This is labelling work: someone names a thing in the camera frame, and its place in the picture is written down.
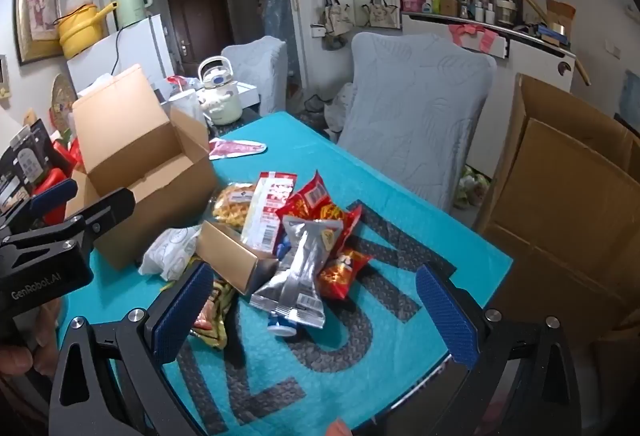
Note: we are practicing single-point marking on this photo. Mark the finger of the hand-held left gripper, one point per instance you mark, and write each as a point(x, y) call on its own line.
point(50, 201)
point(107, 211)

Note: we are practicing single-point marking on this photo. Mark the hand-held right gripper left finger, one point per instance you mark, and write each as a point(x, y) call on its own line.
point(185, 311)

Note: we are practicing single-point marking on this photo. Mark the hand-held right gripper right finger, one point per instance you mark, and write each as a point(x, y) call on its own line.
point(445, 316)

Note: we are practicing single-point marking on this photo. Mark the green yellow candy packet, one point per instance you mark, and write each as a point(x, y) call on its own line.
point(215, 321)

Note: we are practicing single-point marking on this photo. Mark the white croissant print packet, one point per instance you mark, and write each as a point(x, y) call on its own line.
point(170, 248)

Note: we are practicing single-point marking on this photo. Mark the small gold box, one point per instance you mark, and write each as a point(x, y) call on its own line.
point(225, 251)

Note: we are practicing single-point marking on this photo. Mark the blue drink pouch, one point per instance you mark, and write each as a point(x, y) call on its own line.
point(281, 327)

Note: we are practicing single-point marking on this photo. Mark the orange red snack packet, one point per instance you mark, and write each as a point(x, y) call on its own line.
point(345, 273)

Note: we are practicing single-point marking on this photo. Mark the clear waffle packet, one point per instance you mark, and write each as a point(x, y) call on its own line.
point(231, 208)

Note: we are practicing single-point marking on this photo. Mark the silver foil packet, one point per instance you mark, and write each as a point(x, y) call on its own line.
point(297, 276)

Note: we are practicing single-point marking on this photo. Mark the long red white packet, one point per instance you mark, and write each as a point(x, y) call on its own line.
point(267, 211)

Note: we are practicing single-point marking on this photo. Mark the red yellow print snack packet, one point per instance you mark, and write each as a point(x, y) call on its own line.
point(312, 201)

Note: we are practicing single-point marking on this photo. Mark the person's left hand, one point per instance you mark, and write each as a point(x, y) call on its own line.
point(17, 356)

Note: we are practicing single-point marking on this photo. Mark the black packet grey label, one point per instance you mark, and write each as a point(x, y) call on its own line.
point(32, 156)

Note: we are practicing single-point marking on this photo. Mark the decorative woven plate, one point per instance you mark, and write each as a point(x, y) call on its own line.
point(62, 98)

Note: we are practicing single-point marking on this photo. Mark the green vegetables bag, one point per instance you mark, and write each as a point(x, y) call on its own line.
point(470, 186)

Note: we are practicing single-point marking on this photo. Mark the pink flat packet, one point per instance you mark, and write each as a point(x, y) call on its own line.
point(237, 148)

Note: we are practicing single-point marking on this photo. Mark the red white plastic bag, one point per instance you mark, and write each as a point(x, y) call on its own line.
point(177, 83)

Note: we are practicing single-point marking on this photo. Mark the cream thermal jug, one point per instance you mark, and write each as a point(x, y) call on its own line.
point(220, 96)

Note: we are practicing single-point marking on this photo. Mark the white fridge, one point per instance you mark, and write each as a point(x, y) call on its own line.
point(135, 51)

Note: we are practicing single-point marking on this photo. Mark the large brown cardboard box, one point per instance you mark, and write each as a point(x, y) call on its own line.
point(560, 196)

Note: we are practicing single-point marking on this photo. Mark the yellow enamel pot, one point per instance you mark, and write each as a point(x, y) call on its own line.
point(80, 33)

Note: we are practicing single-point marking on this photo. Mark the white flat box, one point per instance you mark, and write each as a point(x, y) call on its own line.
point(248, 93)

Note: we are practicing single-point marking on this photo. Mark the framed picture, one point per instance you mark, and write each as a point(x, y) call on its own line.
point(36, 11)

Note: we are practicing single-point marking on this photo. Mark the large grey covered chair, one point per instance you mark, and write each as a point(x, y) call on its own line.
point(415, 116)

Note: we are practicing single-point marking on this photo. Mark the brown door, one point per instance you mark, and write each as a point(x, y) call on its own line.
point(200, 26)

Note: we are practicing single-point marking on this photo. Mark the small grey covered chair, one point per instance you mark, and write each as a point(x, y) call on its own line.
point(257, 66)

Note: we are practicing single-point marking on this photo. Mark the green mug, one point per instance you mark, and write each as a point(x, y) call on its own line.
point(130, 3)

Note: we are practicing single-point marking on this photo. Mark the blue plastic wrapped bundle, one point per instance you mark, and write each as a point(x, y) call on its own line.
point(276, 3)

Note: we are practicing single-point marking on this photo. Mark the pink bow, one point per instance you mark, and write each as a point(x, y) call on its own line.
point(470, 36)

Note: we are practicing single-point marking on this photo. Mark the beige tote bag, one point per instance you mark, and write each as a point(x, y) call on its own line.
point(380, 11)
point(337, 16)

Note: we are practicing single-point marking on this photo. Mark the small open cardboard box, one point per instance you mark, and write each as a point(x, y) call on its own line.
point(560, 18)

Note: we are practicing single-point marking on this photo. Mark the blue wall hanging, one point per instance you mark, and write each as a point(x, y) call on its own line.
point(632, 91)

